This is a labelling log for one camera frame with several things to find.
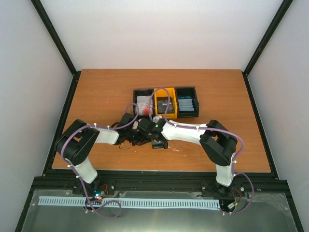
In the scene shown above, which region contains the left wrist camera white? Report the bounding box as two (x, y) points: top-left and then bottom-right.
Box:
(132, 121), (139, 131)

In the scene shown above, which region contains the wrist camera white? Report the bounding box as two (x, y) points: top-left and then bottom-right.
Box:
(153, 115), (162, 123)
(132, 121), (139, 131)

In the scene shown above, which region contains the left black frame post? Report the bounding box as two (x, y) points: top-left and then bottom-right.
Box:
(30, 0), (78, 75)

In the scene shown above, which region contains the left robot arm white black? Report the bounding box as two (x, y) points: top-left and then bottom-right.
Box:
(54, 113), (151, 195)

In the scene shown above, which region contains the blue card stack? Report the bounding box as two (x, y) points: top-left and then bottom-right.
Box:
(178, 96), (195, 112)

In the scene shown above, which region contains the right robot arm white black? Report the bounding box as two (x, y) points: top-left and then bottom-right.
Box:
(137, 118), (238, 188)

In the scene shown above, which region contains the black bin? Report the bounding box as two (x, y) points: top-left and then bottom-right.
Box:
(133, 88), (155, 118)
(175, 87), (199, 118)

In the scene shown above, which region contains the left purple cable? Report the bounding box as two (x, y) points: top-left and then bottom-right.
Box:
(60, 103), (140, 179)

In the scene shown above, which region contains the purple cable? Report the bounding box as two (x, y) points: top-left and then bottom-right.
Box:
(60, 103), (140, 179)
(149, 87), (246, 174)

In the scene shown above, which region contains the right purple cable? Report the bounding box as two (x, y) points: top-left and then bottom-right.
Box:
(149, 87), (246, 174)

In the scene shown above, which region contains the dark card stack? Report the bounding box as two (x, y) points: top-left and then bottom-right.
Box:
(157, 97), (175, 114)

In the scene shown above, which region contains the red white card stack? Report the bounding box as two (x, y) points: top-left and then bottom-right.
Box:
(136, 96), (153, 116)

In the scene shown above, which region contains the black bin left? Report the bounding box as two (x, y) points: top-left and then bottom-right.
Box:
(133, 88), (155, 118)

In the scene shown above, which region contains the black leather card holder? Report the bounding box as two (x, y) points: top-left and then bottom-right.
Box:
(151, 139), (168, 149)

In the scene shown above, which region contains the yellow bin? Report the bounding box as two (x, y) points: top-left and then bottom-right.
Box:
(154, 87), (178, 119)

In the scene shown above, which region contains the black frame post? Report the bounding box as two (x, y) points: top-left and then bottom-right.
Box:
(30, 0), (78, 75)
(242, 0), (294, 75)

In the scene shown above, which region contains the right black frame post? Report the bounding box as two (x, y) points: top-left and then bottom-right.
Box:
(242, 0), (294, 75)

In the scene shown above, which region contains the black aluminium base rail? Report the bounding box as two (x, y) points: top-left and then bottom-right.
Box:
(32, 169), (289, 201)

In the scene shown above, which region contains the light blue cable duct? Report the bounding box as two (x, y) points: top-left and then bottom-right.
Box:
(38, 196), (220, 210)

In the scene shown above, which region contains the black bin right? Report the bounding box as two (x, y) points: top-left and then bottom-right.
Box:
(175, 87), (199, 118)

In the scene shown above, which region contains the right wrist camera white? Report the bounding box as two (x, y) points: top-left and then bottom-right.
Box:
(153, 115), (162, 123)

